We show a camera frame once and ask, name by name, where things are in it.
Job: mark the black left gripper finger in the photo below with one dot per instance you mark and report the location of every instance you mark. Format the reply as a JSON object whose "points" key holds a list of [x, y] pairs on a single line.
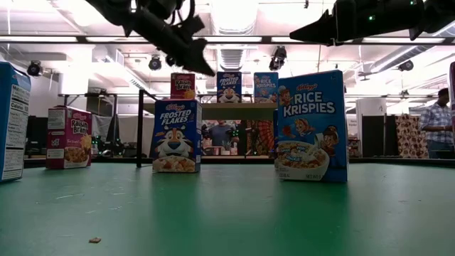
{"points": [[192, 58], [204, 57]]}

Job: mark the white cabinet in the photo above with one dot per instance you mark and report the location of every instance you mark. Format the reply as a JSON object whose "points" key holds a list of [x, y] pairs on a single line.
{"points": [[369, 106]]}

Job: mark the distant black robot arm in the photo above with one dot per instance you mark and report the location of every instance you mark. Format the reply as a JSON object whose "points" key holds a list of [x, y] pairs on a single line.
{"points": [[106, 147]]}

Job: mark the brown patterned board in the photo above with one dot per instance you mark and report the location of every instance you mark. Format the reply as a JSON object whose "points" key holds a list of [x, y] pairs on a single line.
{"points": [[409, 138]]}

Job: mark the Frosted Flakes cereal box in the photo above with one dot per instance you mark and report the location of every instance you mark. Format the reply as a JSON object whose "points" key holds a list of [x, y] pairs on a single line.
{"points": [[229, 87], [275, 135], [176, 138]]}

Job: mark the silver air duct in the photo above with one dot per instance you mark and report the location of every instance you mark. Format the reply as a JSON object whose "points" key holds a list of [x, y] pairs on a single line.
{"points": [[391, 61]]}

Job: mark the black tall panel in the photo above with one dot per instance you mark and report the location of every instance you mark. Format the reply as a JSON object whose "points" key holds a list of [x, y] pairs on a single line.
{"points": [[373, 135]]}

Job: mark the black framed light bar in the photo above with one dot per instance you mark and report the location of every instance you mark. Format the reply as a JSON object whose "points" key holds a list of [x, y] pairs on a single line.
{"points": [[81, 39]]}

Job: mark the black partition panel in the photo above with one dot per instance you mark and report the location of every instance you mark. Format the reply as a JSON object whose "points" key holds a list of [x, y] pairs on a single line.
{"points": [[37, 131]]}

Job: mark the Rice Krispies cereal box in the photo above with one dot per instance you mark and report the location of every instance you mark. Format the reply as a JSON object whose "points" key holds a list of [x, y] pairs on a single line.
{"points": [[313, 117], [266, 87], [14, 124]]}

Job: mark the black metal rack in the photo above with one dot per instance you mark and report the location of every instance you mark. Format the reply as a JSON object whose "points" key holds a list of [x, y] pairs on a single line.
{"points": [[99, 106]]}

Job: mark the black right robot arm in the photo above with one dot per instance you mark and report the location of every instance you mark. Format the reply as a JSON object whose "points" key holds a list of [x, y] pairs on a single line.
{"points": [[398, 14]]}

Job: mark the person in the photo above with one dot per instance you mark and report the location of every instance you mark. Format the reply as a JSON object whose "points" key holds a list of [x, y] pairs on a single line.
{"points": [[221, 133], [437, 124]]}

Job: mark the orange patterned cloth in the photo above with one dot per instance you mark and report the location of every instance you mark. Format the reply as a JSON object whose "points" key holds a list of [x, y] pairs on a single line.
{"points": [[264, 137]]}

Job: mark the wooden shelf with black legs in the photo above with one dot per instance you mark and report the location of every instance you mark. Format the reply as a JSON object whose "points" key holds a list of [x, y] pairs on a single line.
{"points": [[227, 111]]}

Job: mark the small brown crumb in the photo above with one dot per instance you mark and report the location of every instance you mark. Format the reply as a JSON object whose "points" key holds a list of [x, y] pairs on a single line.
{"points": [[95, 240]]}

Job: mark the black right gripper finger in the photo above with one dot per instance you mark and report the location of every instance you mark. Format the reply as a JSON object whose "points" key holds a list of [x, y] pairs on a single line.
{"points": [[320, 38], [320, 25]]}

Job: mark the black table frame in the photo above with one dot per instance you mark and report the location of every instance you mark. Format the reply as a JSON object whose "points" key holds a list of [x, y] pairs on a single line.
{"points": [[231, 161]]}

